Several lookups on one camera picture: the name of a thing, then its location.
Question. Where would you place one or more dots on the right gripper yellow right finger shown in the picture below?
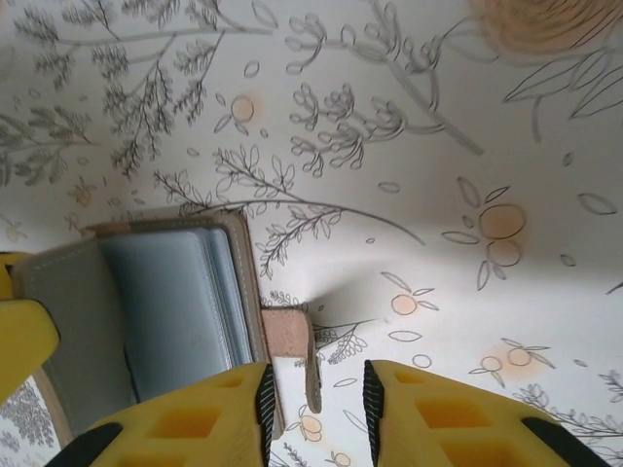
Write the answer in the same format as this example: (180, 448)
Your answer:
(462, 428)

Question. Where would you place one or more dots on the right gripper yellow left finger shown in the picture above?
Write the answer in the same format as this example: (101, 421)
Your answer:
(219, 399)

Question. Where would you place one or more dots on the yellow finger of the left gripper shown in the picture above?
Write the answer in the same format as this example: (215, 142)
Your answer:
(24, 340)
(5, 277)

